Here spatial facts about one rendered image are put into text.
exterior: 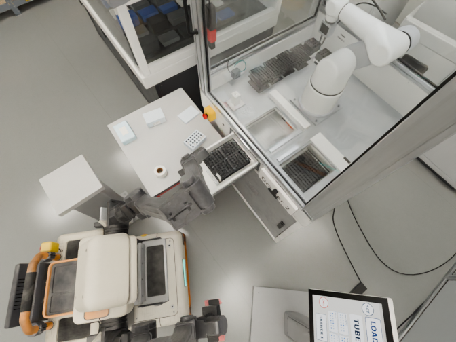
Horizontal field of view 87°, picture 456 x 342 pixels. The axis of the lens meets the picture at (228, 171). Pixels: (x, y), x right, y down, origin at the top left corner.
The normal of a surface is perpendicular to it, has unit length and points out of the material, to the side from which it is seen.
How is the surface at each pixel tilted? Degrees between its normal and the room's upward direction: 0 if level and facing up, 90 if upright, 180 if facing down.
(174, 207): 36
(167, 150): 0
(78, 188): 0
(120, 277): 42
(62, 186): 0
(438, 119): 90
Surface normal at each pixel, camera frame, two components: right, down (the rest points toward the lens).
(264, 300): -0.03, -0.40
